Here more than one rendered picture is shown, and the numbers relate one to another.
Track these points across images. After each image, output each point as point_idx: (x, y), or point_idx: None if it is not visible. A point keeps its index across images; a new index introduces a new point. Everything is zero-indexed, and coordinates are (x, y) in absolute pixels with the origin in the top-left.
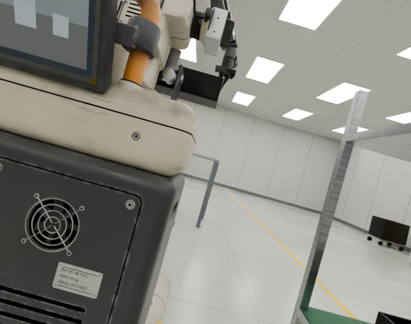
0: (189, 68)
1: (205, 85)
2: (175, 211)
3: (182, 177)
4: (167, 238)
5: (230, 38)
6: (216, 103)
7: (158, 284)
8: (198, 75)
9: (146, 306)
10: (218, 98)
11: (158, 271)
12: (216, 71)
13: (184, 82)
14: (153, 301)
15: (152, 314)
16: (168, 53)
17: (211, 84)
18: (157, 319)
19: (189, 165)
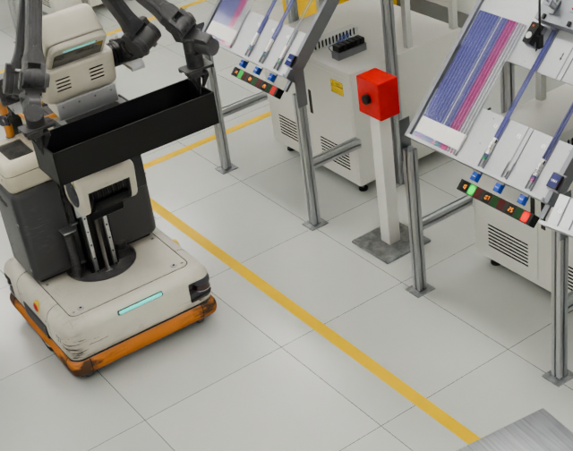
0: (78, 119)
1: (55, 145)
2: (9, 209)
3: (7, 192)
4: (12, 223)
5: None
6: (45, 173)
7: (62, 312)
8: (65, 130)
9: (13, 241)
10: (52, 168)
11: (16, 237)
12: (54, 125)
13: (84, 138)
14: (50, 302)
15: (42, 296)
16: None
17: (47, 144)
18: (38, 302)
19: (5, 188)
